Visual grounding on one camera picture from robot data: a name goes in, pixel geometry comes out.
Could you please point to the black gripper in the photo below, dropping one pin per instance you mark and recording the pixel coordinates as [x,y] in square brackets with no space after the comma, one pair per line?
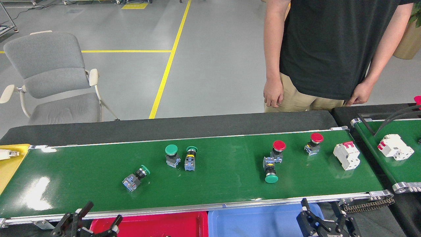
[334,235]
[87,233]

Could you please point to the white circuit breaker red toggle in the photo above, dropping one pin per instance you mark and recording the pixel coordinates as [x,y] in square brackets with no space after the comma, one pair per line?
[347,158]
[394,146]

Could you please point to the person's left forearm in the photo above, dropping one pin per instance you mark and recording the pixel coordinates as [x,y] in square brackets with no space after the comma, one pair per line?
[388,49]

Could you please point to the person's right forearm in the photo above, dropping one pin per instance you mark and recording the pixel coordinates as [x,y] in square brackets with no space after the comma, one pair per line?
[274,42]

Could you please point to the red plastic tray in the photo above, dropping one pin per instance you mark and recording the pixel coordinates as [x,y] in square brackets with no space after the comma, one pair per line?
[148,227]

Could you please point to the blue plastic tray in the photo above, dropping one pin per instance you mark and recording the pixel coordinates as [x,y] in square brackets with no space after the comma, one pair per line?
[250,223]

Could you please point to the yellow plastic tray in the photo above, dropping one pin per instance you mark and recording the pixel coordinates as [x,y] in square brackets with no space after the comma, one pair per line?
[10,174]

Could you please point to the short green conveyor belt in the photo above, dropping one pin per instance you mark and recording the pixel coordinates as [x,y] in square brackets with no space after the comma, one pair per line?
[408,168]

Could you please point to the long green conveyor belt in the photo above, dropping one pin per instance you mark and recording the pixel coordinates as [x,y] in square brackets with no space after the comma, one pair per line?
[213,184]

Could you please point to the person's left hand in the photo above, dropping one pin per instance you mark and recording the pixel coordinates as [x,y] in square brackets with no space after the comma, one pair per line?
[361,93]

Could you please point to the person's right hand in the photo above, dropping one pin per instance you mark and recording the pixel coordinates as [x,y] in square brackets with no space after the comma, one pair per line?
[273,93]

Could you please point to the white light bulb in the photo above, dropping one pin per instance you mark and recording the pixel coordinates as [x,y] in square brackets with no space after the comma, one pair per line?
[5,154]

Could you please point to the green button yellow collar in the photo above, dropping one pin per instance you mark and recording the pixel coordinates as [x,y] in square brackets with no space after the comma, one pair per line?
[189,163]

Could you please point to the black cloth covered table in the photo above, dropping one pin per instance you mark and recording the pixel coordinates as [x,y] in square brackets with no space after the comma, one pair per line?
[164,128]
[361,108]

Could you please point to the red plastic bin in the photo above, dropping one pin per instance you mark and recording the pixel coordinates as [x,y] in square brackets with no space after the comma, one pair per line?
[417,98]

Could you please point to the grey office chair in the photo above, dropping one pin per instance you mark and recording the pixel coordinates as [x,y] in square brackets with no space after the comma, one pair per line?
[46,59]

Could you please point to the person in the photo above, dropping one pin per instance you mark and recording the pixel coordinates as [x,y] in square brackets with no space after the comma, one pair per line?
[329,49]

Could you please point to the potted plant tan pot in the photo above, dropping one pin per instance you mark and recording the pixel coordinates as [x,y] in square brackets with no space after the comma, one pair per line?
[409,46]

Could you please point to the metal rack cart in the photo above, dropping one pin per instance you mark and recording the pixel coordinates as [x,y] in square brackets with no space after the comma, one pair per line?
[6,29]

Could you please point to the white metal rack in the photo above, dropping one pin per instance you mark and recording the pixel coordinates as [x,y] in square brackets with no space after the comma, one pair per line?
[92,1]

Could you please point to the black guide frame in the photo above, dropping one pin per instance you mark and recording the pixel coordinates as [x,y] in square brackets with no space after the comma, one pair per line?
[367,125]

